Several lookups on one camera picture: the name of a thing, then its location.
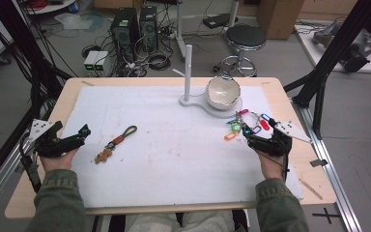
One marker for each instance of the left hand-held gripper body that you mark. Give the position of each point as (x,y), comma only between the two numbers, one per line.
(50,146)

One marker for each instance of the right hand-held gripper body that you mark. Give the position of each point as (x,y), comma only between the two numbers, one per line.
(275,143)

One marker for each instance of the white stand with post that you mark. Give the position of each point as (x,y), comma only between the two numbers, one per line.
(188,71)

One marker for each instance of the person's left hand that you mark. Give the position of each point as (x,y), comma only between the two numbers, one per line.
(58,161)

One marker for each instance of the person's right hand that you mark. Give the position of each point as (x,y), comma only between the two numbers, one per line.
(272,166)

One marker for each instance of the grey tape piece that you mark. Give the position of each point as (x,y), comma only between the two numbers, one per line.
(319,162)

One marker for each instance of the white bowl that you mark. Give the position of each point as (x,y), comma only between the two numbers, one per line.
(222,92)

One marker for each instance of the thin wooden stick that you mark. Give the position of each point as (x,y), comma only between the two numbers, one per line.
(310,188)

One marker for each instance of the wooden table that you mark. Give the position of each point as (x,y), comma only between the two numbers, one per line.
(22,199)

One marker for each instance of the white power supply box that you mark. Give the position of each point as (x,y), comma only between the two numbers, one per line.
(90,61)
(102,62)

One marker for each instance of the white table mat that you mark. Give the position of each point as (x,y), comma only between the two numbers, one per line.
(174,154)

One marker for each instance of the black round stool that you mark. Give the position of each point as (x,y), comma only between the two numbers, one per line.
(245,37)

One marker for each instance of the white floor platform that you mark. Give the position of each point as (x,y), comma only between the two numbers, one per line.
(319,54)

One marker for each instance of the person's legs grey trousers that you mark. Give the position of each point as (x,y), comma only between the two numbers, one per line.
(180,222)

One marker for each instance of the large black computer tower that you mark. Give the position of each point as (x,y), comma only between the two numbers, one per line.
(124,30)

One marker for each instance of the clear plastic sheet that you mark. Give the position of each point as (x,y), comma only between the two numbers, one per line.
(74,21)

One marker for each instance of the flat black device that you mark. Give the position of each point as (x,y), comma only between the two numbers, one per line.
(218,20)

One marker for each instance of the brown wooden cabinet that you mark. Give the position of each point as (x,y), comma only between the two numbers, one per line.
(278,16)

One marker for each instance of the white desk leg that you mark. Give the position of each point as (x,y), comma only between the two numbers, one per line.
(233,13)
(179,29)

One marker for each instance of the small black computer tower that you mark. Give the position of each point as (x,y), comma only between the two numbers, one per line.
(148,25)

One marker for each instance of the round white table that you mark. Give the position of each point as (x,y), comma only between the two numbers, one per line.
(50,7)

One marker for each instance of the grey machine on platform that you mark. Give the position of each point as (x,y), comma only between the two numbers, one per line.
(360,45)

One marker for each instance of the black metal frame strut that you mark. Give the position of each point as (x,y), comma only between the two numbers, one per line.
(335,48)

